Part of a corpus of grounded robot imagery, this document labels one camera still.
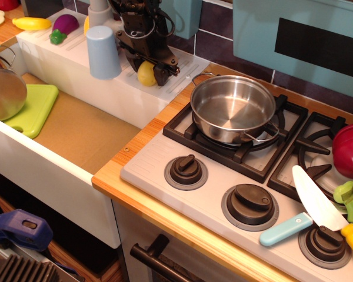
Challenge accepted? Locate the yellow toy banana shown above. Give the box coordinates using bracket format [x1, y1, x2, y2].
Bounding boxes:
[12, 17, 52, 31]

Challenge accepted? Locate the left black stove knob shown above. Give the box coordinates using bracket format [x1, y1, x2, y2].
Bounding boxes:
[164, 154, 208, 191]

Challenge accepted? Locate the teal wall cabinet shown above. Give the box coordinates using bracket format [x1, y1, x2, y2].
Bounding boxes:
[160, 0, 202, 39]

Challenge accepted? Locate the middle black stove knob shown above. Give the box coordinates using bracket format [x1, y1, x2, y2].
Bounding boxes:
[221, 184, 279, 231]

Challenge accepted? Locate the light blue plastic cup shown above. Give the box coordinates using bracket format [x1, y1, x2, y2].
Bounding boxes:
[86, 25, 122, 80]

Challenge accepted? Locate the right black burner grate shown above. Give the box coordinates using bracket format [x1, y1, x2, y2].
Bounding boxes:
[268, 112, 349, 200]

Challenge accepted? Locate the black oven door handle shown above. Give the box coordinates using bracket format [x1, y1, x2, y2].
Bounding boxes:
[130, 234, 192, 282]

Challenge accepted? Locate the right black stove knob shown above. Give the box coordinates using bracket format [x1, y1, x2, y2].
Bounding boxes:
[298, 226, 351, 270]

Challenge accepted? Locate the purple toy eggplant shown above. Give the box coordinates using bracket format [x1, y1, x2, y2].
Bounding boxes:
[49, 14, 79, 45]

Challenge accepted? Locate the yellow toy corn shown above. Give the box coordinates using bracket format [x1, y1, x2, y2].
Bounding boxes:
[84, 16, 89, 36]

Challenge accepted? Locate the white toy knife blue handle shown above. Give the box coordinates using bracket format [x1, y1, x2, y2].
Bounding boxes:
[259, 165, 348, 246]

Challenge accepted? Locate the black burner grate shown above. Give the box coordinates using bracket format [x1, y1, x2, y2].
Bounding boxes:
[268, 112, 349, 200]
[163, 95, 308, 183]

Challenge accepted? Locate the red plastic bowl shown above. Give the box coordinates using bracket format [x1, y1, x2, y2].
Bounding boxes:
[332, 124, 353, 179]

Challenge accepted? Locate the red toy item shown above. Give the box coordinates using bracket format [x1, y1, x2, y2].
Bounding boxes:
[0, 0, 19, 12]

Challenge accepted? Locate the yellow toy potato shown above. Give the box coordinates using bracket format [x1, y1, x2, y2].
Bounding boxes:
[137, 61, 156, 86]

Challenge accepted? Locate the grey toy faucet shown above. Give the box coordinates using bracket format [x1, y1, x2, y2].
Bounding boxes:
[88, 0, 124, 32]

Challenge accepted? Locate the teal microwave cabinet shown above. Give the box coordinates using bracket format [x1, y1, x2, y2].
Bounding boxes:
[233, 1, 353, 97]

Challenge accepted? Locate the white toy sink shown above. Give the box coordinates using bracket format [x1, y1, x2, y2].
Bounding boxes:
[0, 29, 208, 249]

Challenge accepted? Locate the grey stove top panel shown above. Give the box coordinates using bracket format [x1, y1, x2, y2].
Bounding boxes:
[119, 96, 353, 282]

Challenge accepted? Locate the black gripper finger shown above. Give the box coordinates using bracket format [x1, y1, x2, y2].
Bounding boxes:
[126, 53, 142, 72]
[153, 63, 179, 86]

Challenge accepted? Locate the stainless steel pan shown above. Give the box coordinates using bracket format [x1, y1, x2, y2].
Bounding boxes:
[190, 73, 279, 146]

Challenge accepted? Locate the green plastic cutting board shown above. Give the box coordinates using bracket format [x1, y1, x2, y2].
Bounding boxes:
[4, 84, 59, 139]

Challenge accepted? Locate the left black burner grate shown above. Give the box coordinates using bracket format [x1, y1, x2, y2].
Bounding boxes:
[163, 95, 308, 183]

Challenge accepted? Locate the black stove knob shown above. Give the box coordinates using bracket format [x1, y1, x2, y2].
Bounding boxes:
[298, 226, 351, 270]
[221, 184, 279, 231]
[164, 154, 208, 191]

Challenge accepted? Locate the blue clamp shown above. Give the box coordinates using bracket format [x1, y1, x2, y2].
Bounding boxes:
[0, 209, 54, 251]

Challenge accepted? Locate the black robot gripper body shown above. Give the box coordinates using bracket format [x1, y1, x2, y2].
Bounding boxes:
[110, 1, 178, 66]

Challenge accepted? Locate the stainless steel pot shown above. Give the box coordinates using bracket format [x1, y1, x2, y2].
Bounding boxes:
[0, 45, 27, 120]

